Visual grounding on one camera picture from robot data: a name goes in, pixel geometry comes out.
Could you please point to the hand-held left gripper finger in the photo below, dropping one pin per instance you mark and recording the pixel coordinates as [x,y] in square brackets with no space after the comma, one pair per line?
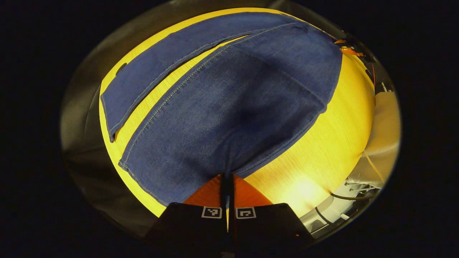
[231,197]
[223,197]

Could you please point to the blue denim jeans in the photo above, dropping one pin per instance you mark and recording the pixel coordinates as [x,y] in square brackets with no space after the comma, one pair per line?
[222,107]

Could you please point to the black round table grommet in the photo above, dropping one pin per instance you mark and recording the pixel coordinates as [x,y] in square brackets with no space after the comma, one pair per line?
[121,68]

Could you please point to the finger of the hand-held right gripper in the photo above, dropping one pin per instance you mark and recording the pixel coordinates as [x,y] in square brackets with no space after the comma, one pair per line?
[349,51]

